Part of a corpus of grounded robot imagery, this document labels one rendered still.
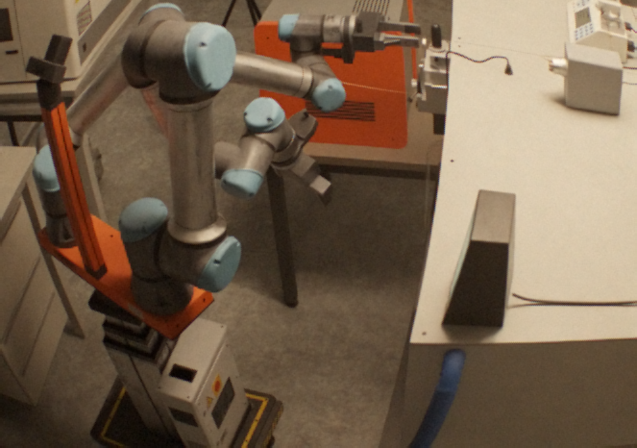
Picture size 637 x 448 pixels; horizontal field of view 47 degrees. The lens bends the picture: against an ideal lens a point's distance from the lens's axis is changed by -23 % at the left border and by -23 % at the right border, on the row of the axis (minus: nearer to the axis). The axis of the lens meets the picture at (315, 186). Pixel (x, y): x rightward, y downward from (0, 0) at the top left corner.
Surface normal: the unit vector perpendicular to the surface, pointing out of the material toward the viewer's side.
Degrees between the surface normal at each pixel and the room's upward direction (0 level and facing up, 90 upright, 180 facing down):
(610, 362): 90
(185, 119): 81
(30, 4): 90
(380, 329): 0
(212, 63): 82
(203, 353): 0
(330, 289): 0
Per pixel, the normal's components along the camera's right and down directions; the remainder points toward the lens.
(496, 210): -0.07, -0.76
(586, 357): -0.19, 0.65
